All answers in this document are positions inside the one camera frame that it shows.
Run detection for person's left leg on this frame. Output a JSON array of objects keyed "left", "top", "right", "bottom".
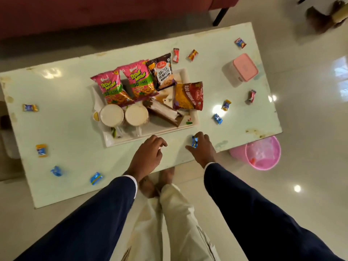
[{"left": 121, "top": 175, "right": 165, "bottom": 261}]

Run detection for person's right leg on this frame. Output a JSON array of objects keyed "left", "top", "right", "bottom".
[{"left": 157, "top": 167, "right": 221, "bottom": 261}]

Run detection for brown wooden napkin holder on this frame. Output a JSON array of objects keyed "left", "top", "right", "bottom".
[{"left": 142, "top": 98, "right": 185, "bottom": 128}]

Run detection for person's right forearm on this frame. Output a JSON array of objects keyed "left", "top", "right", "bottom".
[{"left": 204, "top": 162, "right": 344, "bottom": 261}]

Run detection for person's left forearm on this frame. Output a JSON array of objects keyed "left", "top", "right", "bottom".
[{"left": 15, "top": 175, "right": 138, "bottom": 261}]

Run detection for white paper napkins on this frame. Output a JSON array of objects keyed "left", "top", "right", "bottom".
[{"left": 152, "top": 100, "right": 179, "bottom": 120}]

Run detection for white printed tray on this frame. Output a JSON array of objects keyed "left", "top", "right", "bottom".
[{"left": 91, "top": 68, "right": 199, "bottom": 148}]

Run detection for pink plastic bin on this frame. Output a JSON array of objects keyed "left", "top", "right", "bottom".
[{"left": 229, "top": 136, "right": 281, "bottom": 171}]

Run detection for person's left hand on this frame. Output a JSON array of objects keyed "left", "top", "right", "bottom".
[{"left": 124, "top": 135, "right": 168, "bottom": 183}]

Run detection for white floral mug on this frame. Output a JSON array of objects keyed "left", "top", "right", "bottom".
[
  {"left": 100, "top": 104, "right": 125, "bottom": 128},
  {"left": 124, "top": 104, "right": 149, "bottom": 127}
]

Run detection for salted peanuts packet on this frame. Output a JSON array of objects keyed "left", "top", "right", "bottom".
[{"left": 145, "top": 53, "right": 176, "bottom": 91}]

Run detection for beige plastic stool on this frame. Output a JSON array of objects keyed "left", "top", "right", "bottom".
[{"left": 0, "top": 101, "right": 26, "bottom": 182}]

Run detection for pink green snack packet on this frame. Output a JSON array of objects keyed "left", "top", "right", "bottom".
[
  {"left": 117, "top": 59, "right": 159, "bottom": 102},
  {"left": 90, "top": 70, "right": 134, "bottom": 107}
]

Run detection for clear container pink lid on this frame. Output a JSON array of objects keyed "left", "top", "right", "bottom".
[{"left": 221, "top": 53, "right": 259, "bottom": 88}]

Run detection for person's leg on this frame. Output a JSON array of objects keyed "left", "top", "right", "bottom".
[
  {"left": 157, "top": 167, "right": 221, "bottom": 261},
  {"left": 121, "top": 175, "right": 165, "bottom": 261}
]

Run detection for red yellow snack packet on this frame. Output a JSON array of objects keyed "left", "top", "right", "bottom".
[{"left": 173, "top": 81, "right": 204, "bottom": 111}]

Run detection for person's right hand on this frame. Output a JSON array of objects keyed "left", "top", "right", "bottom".
[{"left": 185, "top": 132, "right": 218, "bottom": 169}]

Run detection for red fabric sofa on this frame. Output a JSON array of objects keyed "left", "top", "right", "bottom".
[{"left": 0, "top": 0, "right": 241, "bottom": 41}]

